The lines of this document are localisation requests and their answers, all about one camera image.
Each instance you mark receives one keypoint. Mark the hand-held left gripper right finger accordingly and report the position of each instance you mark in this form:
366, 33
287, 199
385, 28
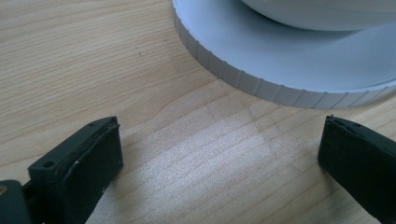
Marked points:
361, 158

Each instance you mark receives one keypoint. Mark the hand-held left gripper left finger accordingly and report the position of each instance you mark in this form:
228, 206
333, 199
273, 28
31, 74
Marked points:
77, 168

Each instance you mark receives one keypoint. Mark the white ridged round base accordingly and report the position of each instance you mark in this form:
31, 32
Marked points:
280, 59

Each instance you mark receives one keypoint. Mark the white round bowl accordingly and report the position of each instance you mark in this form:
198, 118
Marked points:
327, 12

